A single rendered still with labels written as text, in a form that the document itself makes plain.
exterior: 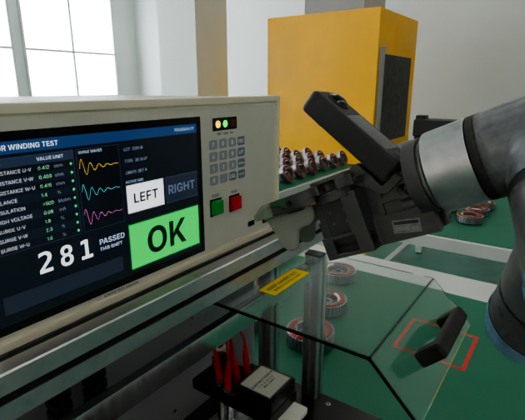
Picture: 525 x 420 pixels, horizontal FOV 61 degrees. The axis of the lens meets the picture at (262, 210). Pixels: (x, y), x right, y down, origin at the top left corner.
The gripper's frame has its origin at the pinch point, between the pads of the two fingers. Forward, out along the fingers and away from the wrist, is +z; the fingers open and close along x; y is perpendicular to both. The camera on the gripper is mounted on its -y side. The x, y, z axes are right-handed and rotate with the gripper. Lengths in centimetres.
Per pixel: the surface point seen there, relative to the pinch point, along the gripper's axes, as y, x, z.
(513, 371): 51, 55, -5
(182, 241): 0.2, -6.3, 8.0
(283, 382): 24.5, 4.9, 11.0
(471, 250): 44, 136, 17
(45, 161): -10.4, -21.9, 3.1
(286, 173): -14, 189, 121
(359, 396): 41, 29, 16
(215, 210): -2.0, -0.9, 6.4
